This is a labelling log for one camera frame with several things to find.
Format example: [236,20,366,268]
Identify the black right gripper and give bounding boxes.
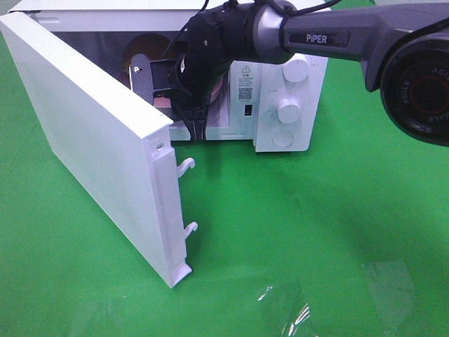
[170,62,218,140]

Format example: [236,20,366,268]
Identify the pink round plate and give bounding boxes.
[119,72,223,110]

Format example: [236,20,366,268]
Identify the round door release button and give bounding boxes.
[272,131,294,147]

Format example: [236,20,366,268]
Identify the white microwave door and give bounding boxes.
[1,12,198,286]

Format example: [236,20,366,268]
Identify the burger with lettuce and cheese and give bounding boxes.
[122,33,183,74]

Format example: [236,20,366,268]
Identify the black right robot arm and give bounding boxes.
[170,1,448,146]

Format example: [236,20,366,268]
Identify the upper white control knob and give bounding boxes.
[281,54,310,83]

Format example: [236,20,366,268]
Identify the white control knob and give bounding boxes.
[276,98,302,124]
[281,54,310,83]

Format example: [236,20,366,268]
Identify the lower white control knob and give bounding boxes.
[276,98,302,124]

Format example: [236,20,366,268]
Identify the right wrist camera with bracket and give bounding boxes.
[129,53,175,105]

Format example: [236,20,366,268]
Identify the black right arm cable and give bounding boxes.
[161,0,341,141]

